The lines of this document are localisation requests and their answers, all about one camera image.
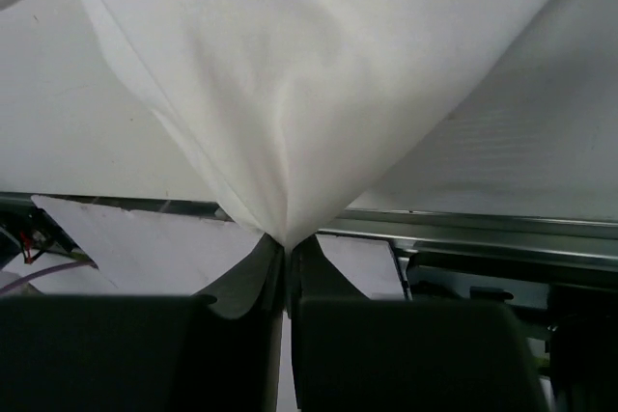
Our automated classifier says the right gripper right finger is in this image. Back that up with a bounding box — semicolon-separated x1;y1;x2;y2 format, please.
288;237;548;411

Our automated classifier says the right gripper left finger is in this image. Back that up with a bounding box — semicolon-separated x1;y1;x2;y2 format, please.
1;236;283;411

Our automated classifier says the white red-print t-shirt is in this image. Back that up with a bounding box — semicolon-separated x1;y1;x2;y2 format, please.
0;0;590;247

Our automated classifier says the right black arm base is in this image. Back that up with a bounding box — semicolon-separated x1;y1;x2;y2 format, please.
1;206;91;268

